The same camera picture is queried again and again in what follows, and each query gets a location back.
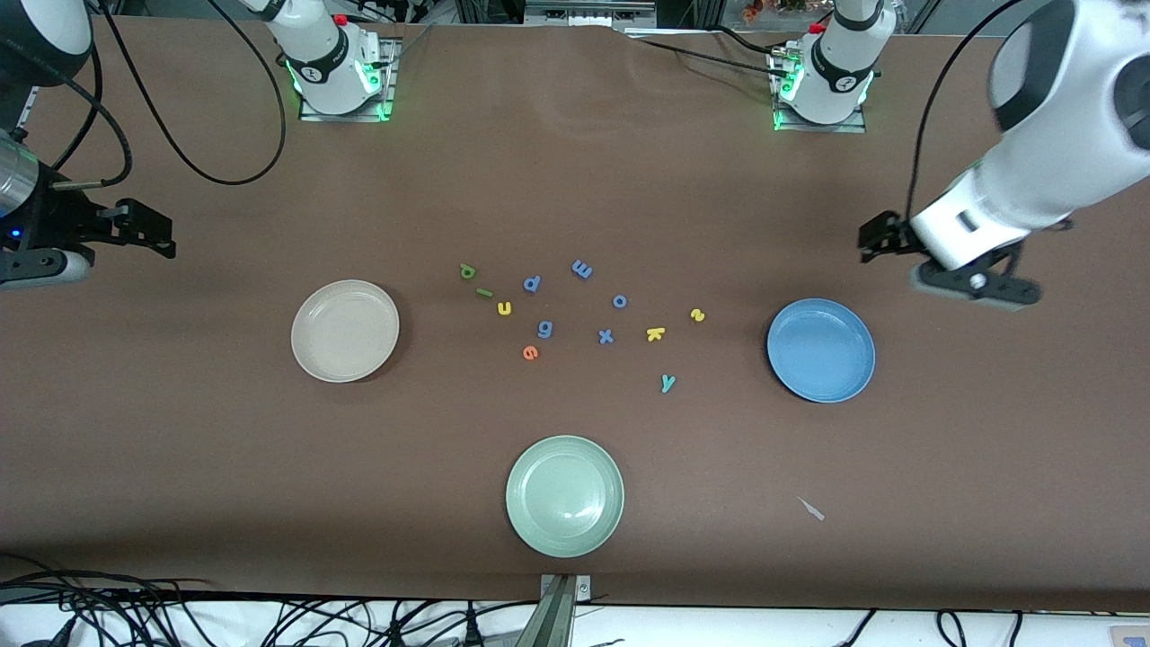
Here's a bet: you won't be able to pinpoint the beige brown plate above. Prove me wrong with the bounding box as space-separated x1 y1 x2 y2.
290 279 401 384

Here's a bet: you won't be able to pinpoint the brown table cover sheet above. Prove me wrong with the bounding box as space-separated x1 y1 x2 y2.
0 16 1150 614

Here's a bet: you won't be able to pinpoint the blue plate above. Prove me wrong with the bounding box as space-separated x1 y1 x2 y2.
766 298 877 403

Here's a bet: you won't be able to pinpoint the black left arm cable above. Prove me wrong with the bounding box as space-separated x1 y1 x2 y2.
903 0 1034 221

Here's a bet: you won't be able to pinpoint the grey base cable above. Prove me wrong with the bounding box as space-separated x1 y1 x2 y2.
382 25 435 71

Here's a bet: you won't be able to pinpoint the aluminium extrusion post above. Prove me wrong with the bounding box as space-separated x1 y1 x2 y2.
514 573 594 647

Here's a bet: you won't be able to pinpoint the aluminium background frame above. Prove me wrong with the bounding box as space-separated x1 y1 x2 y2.
524 0 659 30

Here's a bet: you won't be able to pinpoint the black base cable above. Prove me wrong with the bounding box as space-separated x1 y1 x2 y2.
624 25 796 82

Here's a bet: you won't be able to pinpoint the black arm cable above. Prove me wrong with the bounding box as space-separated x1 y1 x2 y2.
903 0 1034 221
0 0 288 193

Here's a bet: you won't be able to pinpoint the pale green plate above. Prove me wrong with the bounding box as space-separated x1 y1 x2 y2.
505 435 625 559

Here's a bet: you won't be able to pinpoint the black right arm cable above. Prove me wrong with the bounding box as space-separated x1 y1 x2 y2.
0 0 288 193

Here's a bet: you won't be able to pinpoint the tangled black cables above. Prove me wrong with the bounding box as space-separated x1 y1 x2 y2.
0 553 540 647

